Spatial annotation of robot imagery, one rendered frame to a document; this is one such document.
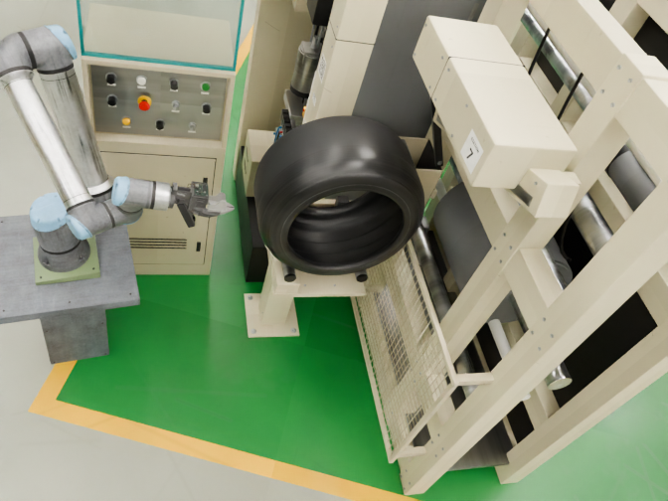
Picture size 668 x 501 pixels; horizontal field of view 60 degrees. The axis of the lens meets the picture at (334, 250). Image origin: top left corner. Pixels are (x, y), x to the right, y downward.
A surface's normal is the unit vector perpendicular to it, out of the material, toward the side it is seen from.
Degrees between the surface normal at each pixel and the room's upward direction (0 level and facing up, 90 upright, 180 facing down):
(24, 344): 0
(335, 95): 90
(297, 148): 41
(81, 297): 0
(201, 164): 90
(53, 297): 0
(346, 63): 90
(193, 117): 90
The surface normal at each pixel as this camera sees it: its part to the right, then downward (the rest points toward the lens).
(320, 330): 0.24, -0.64
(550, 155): 0.18, 0.77
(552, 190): 0.24, 0.54
